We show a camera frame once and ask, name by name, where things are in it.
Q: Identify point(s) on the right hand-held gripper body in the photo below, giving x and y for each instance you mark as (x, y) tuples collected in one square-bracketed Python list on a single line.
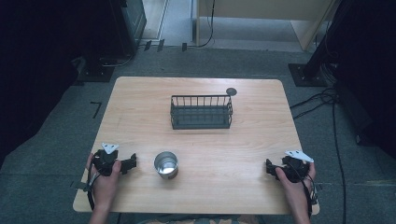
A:
[(295, 169)]

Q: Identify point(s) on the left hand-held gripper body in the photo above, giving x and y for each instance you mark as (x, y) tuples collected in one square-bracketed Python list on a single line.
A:
[(105, 161)]

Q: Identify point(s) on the silver metal can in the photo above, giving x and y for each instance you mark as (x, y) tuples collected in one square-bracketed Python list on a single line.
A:
[(166, 165)]

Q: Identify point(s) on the person's right hand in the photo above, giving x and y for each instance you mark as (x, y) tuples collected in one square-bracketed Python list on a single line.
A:
[(294, 189)]

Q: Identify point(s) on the person's left hand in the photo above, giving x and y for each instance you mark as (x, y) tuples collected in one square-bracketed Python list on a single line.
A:
[(104, 185)]

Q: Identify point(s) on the dark round disc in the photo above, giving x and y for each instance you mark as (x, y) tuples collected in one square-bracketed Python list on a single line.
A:
[(231, 91)]

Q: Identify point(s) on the black metal stand base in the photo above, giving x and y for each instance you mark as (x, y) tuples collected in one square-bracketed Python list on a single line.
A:
[(306, 76), (95, 74)]

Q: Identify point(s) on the person's patterned clothing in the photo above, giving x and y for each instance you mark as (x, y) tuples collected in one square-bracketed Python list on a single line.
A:
[(199, 220)]

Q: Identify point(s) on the dark curtain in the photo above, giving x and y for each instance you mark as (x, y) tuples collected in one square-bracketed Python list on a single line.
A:
[(37, 62), (367, 62)]

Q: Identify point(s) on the light wooden cabinet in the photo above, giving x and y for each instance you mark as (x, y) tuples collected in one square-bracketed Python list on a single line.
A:
[(264, 9)]

